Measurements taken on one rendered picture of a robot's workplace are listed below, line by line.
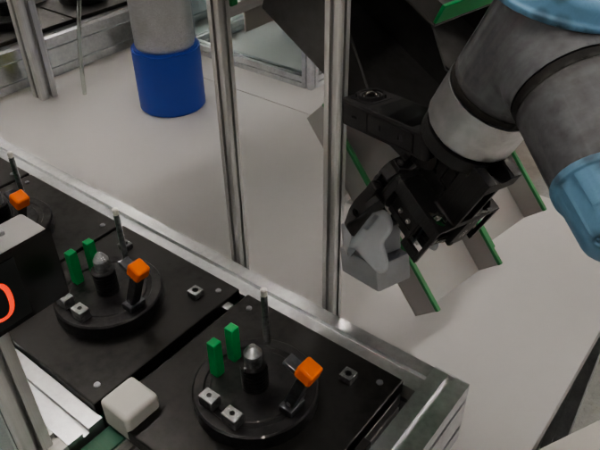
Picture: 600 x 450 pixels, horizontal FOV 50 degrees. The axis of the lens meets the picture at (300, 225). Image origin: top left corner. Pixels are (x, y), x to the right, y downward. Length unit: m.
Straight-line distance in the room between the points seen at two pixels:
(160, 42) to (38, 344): 0.82
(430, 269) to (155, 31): 0.88
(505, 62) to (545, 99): 0.04
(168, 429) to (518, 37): 0.53
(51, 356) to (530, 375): 0.63
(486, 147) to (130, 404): 0.46
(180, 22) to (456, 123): 1.08
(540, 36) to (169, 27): 1.14
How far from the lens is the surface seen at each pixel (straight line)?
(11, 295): 0.58
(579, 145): 0.39
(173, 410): 0.76
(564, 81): 0.41
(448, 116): 0.49
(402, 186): 0.56
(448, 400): 0.78
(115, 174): 1.37
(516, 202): 1.01
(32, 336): 0.89
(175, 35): 1.50
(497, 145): 0.49
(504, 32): 0.44
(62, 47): 1.87
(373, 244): 0.62
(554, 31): 0.43
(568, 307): 1.08
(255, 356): 0.70
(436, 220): 0.57
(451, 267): 0.87
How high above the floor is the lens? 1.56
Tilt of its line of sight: 37 degrees down
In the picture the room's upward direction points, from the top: 1 degrees counter-clockwise
